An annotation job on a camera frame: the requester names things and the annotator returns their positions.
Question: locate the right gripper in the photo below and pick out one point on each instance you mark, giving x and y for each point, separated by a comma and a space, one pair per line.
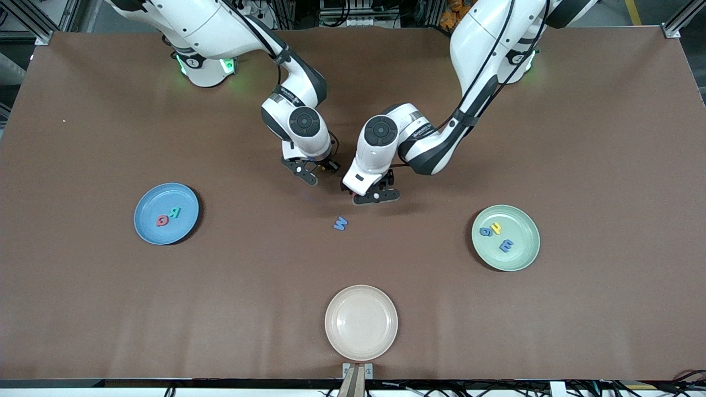
329, 164

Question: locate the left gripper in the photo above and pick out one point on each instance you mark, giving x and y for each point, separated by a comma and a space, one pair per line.
388, 178

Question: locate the blue letter g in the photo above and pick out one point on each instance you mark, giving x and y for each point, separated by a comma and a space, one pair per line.
482, 231

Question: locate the yellow lowercase letter h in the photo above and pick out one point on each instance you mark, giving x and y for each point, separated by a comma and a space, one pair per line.
497, 227

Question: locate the blue lowercase letter m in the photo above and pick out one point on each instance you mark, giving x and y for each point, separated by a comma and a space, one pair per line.
506, 246

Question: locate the teal letter R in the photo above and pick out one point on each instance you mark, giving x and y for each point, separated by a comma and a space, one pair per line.
171, 213

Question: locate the red letter Q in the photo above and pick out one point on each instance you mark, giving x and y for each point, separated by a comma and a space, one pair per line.
157, 220

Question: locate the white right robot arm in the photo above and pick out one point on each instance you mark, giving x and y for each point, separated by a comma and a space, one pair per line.
204, 22

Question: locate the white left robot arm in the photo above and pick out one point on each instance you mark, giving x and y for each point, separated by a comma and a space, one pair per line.
485, 38

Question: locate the blue uppercase letter M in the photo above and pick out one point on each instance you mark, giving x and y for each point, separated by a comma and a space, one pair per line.
340, 223

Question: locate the beige plate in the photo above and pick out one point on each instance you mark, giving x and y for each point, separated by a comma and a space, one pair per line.
361, 322

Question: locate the blue plate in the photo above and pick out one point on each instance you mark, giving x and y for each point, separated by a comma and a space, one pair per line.
182, 196

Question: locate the green plate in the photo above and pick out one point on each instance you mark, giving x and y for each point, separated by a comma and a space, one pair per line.
524, 218

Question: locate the brown table cover sheet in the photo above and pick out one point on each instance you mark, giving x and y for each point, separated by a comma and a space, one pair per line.
353, 264

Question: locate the equipment rack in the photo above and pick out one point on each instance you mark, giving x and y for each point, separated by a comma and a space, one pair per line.
358, 14

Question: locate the white power strip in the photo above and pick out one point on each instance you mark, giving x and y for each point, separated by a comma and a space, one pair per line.
265, 8

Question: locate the orange items bag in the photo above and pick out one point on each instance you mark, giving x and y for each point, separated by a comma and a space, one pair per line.
455, 6

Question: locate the black table edge profile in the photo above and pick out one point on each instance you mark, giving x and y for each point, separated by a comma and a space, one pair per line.
220, 382

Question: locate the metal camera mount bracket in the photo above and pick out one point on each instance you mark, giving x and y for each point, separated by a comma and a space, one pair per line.
353, 386

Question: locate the aluminium frame post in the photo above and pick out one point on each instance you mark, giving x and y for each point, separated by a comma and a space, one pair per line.
43, 37
672, 32

